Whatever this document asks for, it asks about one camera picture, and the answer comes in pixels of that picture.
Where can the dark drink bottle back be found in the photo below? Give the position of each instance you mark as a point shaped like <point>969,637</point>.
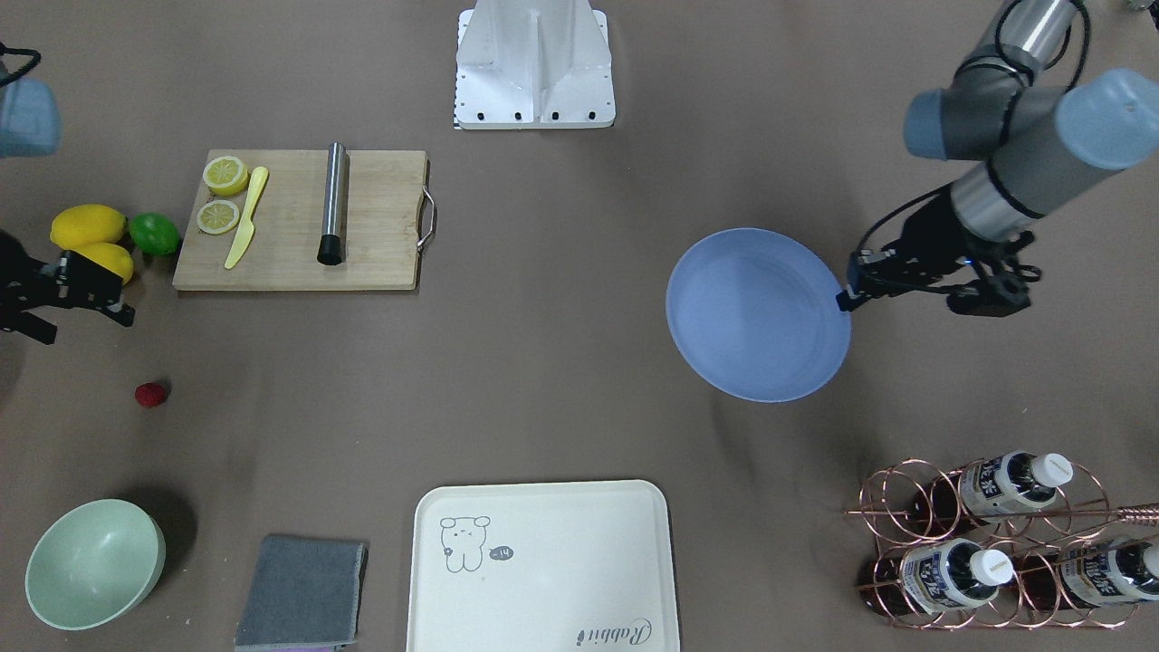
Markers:
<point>1110,574</point>

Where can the dark drink bottle front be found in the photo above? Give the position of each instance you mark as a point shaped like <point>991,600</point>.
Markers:
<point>934,578</point>

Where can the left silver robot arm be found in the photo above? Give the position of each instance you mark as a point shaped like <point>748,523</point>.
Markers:
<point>1033,149</point>

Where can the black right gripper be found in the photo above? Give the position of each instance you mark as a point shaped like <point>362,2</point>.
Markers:
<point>65,281</point>

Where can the grey folded cloth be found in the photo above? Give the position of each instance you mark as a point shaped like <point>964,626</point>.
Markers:
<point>304,595</point>

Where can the lemon slice far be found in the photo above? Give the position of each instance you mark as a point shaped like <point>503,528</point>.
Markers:
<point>226,176</point>

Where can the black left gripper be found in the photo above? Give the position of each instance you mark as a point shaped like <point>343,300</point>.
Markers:
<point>930,226</point>

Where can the wooden cutting board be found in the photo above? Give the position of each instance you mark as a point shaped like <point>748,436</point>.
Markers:
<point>382,239</point>

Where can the yellow plastic knife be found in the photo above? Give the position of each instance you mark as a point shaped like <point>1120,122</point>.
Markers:
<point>245,229</point>

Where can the lemon slice near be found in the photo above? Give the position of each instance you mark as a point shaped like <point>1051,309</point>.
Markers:
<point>217,217</point>

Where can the cream rabbit tray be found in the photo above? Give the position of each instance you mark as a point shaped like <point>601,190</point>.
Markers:
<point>571,566</point>

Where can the dark drink bottle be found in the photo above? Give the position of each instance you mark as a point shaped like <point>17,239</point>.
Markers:
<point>1110,574</point>
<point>986,492</point>
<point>934,578</point>

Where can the green bowl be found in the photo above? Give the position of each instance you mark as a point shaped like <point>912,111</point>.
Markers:
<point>94,564</point>

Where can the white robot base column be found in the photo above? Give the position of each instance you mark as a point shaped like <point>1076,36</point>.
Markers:
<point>533,65</point>

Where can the copper wire bottle rack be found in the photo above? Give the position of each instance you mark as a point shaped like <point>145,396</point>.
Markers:
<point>896,505</point>

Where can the yellow lemon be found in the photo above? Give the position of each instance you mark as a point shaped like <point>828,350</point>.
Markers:
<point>113,257</point>
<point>87,224</point>

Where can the blue round plate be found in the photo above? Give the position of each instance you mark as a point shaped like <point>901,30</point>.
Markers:
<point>754,313</point>

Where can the steel muddler black tip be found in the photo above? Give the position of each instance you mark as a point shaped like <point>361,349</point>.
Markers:
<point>336,188</point>

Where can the red strawberry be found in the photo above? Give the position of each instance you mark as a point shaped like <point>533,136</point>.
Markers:
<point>151,394</point>

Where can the dark drink bottle middle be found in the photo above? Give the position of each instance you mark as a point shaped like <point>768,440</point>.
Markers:
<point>986,492</point>

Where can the lemon slice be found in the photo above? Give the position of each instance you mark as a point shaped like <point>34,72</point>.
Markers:
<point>217,217</point>
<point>226,176</point>

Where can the green lime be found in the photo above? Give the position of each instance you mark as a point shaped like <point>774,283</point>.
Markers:
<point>154,234</point>

